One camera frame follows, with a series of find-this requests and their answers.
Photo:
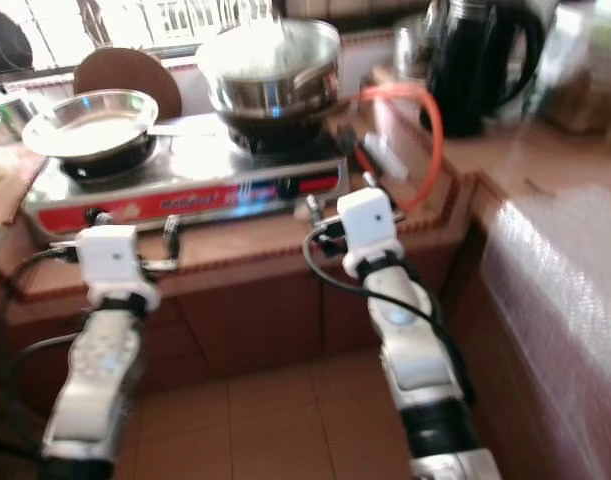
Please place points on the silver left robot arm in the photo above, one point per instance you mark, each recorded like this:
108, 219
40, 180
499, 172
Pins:
100, 390

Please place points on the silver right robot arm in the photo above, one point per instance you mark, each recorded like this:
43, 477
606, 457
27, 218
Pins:
415, 360

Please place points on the white stove lighter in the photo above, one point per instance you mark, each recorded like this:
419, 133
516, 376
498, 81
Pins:
375, 155

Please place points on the silver red gas stove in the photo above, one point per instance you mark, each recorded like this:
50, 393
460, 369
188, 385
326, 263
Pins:
205, 165

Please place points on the dark wok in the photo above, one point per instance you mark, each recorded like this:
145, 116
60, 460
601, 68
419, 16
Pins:
275, 125

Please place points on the steel frying pan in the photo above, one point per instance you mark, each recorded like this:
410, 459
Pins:
90, 130

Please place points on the large steel pot with lid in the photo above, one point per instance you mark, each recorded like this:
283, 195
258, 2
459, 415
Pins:
270, 60

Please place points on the brown round board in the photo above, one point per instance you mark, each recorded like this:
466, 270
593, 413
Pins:
125, 72

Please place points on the small steel cup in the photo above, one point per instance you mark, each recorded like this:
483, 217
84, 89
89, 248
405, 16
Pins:
10, 110

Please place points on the black kettle jug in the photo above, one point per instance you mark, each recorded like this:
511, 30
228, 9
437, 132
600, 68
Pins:
475, 60

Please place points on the metal window grille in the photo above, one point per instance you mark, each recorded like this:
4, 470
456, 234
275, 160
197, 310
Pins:
175, 15

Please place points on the clear bubble wrap sheet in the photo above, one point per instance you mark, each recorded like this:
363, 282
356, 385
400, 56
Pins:
555, 300

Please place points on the black round pan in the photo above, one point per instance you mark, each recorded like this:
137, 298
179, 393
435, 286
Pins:
5, 45

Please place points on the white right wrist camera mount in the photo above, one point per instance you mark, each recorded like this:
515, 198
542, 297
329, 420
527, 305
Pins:
370, 225

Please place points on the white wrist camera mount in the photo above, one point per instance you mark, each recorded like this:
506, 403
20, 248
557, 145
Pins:
370, 225
115, 262

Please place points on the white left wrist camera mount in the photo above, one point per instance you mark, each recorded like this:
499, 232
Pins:
115, 262

